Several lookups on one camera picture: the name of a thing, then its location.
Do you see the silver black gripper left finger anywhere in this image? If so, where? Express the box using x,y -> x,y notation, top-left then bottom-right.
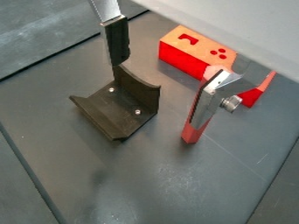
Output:
88,0 -> 131,67

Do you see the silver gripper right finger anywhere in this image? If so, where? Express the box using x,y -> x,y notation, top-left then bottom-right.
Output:
190,55 -> 274,130

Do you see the red shape sorter board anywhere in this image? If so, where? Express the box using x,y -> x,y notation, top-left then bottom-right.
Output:
159,25 -> 238,81

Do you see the black curved holder stand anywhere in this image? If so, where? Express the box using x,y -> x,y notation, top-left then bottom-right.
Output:
69,65 -> 162,141

